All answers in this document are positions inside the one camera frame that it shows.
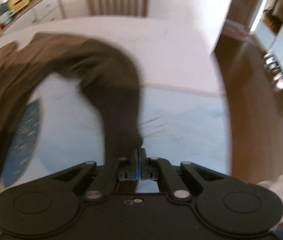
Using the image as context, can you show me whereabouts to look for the blue patterned table mat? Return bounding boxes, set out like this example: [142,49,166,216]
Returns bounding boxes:
[0,76,231,190]

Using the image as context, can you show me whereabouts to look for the brown colour-block sweater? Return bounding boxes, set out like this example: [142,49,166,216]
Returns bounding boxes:
[0,33,143,176]

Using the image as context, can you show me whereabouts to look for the red patterned rug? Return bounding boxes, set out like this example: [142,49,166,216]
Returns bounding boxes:
[221,19,250,40]

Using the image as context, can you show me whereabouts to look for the yellow teal toaster box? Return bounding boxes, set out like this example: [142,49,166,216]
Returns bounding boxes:
[7,0,31,13]

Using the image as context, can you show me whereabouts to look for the wooden white sideboard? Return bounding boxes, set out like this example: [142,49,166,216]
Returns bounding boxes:
[0,0,65,37]

